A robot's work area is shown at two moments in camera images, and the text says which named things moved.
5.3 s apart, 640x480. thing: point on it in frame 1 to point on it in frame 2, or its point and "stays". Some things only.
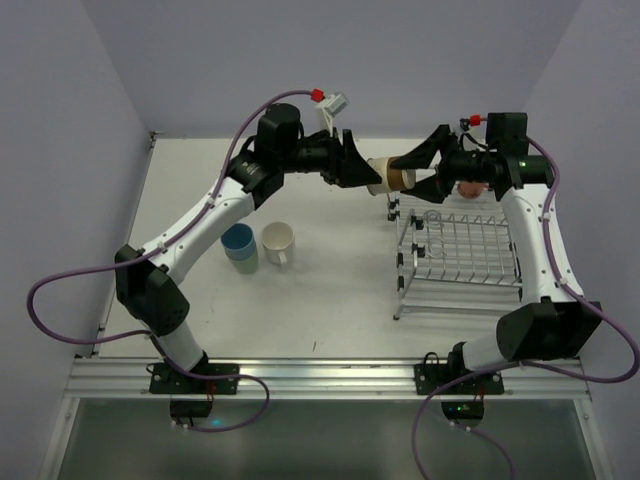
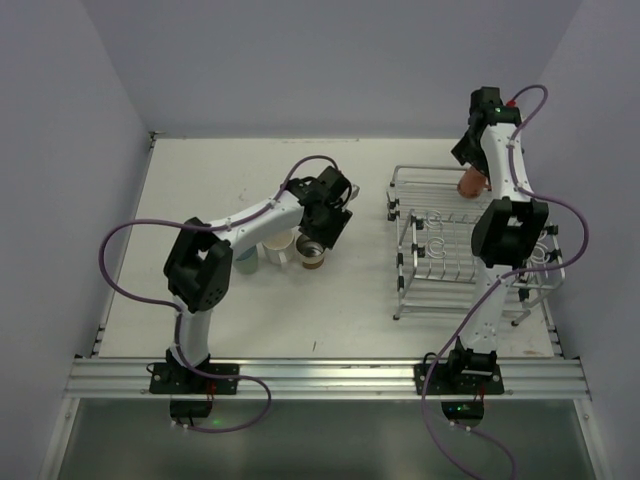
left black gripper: (338, 159) to (329, 226)
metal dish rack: (455, 255) stays
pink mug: (471, 189) stays
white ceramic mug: (279, 240) stays
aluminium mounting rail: (104, 378) stays
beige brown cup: (392, 179) to (311, 251)
